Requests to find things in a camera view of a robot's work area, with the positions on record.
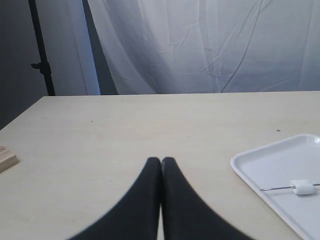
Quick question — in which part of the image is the white backdrop cloth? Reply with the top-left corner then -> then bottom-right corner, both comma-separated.
36,0 -> 320,96

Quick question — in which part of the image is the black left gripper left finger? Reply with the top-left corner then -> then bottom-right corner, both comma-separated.
71,157 -> 161,240

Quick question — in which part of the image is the white marshmallow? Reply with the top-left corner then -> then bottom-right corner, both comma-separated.
290,179 -> 315,195

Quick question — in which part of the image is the wooden block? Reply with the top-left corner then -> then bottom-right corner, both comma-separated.
0,146 -> 19,173

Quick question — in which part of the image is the black light stand pole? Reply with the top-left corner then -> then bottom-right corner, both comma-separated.
28,0 -> 56,96

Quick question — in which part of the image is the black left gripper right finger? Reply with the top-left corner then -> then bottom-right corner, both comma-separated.
161,157 -> 252,240

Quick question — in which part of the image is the thin metal skewer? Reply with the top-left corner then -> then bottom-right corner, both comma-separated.
260,183 -> 320,192

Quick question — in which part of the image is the white plastic tray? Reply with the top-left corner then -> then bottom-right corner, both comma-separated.
230,134 -> 320,240

